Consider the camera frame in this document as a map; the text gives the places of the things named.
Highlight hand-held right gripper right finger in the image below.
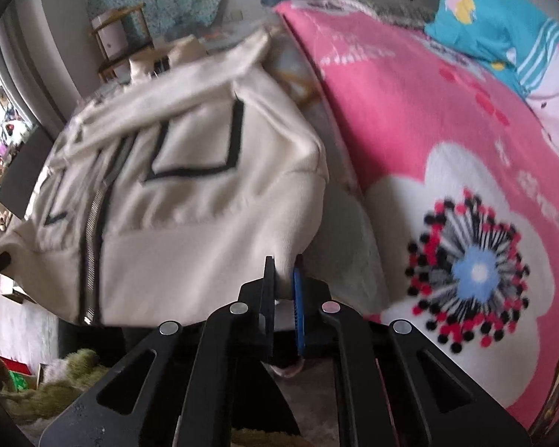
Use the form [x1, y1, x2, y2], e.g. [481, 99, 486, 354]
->
[293, 255, 532, 447]

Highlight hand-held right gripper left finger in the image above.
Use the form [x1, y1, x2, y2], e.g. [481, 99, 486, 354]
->
[40, 255, 303, 447]

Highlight cream jacket with black trim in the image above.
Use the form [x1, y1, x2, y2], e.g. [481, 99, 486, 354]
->
[0, 28, 329, 378]

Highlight dark cabinet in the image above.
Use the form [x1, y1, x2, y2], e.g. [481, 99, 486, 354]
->
[2, 126, 57, 219]

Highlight black pants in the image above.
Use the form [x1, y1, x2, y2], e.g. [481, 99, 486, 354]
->
[58, 317, 138, 359]

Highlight green fluffy cloth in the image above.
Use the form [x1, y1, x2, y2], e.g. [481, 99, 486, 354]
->
[0, 348, 113, 422]

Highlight pile of household clutter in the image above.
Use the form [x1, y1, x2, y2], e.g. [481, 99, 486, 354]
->
[0, 107, 29, 187]

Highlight pink floral blanket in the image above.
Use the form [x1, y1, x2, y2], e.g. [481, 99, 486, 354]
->
[272, 0, 559, 438]

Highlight grey curtain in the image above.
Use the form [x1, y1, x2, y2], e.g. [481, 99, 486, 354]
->
[0, 0, 94, 140]

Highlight wooden shelf stand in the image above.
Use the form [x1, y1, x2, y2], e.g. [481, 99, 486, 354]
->
[91, 2, 157, 85]

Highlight white cylinder container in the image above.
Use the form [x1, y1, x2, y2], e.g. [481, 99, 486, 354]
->
[95, 14, 129, 57]

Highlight blue cartoon pillow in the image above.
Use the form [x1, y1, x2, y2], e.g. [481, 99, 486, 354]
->
[424, 0, 559, 98]

